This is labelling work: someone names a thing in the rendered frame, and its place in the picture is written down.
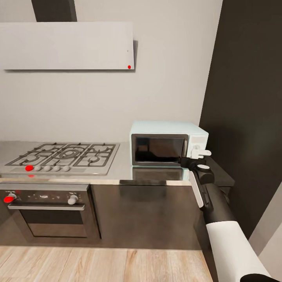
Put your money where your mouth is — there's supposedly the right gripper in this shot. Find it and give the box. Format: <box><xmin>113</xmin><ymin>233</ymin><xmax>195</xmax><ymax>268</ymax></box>
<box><xmin>178</xmin><ymin>157</ymin><xmax>206</xmax><ymax>170</ymax></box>

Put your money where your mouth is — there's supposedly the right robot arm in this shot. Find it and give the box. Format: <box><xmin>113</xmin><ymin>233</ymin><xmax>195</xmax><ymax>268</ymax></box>
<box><xmin>178</xmin><ymin>149</ymin><xmax>279</xmax><ymax>282</ymax></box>

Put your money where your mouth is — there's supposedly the microwave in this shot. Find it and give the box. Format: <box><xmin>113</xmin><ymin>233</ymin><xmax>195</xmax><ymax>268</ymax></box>
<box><xmin>129</xmin><ymin>121</ymin><xmax>209</xmax><ymax>166</ymax></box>

